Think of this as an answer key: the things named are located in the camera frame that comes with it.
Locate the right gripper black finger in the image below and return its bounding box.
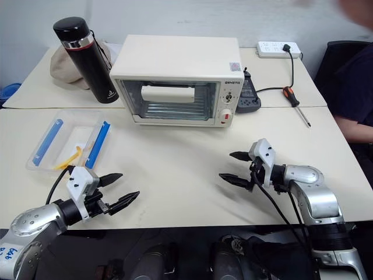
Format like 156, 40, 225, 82
219, 173, 254, 192
229, 150, 252, 162

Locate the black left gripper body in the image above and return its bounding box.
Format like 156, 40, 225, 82
83, 188, 112, 218

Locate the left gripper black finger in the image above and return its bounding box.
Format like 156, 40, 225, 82
98, 173, 124, 188
108, 191, 141, 216

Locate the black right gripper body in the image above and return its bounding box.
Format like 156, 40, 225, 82
247, 157, 268, 192

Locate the yellow plastic piece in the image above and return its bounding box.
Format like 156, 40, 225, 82
53, 145, 83, 171

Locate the white toaster oven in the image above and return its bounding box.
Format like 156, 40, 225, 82
110, 34, 245, 128

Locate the black desk device with buttons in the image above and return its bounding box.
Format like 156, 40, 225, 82
235, 67, 262, 114

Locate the clear container with blue clips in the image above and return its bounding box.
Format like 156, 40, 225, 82
25, 109, 112, 180

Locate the dark rounded shape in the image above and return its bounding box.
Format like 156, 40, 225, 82
130, 243, 179, 280
210, 240, 252, 280

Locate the orange and black screwdriver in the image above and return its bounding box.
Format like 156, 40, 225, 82
281, 86, 312, 128

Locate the white power strip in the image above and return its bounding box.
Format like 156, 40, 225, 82
256, 40, 303, 59

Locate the black thermos bottle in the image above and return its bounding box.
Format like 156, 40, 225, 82
52, 16, 119, 104

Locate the beige cloth cap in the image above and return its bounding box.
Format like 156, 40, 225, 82
50, 41, 113, 91

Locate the person in dark shirt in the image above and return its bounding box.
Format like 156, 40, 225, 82
331, 0, 373, 190

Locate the blue plastic object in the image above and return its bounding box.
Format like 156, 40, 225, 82
0, 82, 23, 102

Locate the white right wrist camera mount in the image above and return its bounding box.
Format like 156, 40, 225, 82
248, 138, 276, 187

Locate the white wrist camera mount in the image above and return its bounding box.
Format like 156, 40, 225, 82
66, 166, 100, 223
248, 138, 276, 187

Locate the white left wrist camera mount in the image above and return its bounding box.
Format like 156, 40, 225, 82
66, 166, 100, 223

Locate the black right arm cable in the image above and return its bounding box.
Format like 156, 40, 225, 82
252, 172, 310, 252
279, 185, 314, 257

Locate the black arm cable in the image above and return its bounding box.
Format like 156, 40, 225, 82
45, 164, 75, 205
252, 172, 310, 252
279, 185, 314, 257

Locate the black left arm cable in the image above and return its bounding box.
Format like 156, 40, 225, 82
45, 164, 75, 205

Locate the glass oven door with handle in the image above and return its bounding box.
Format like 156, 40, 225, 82
118, 79, 222, 124

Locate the black plug with cable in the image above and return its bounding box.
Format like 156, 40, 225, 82
255, 43, 295, 95

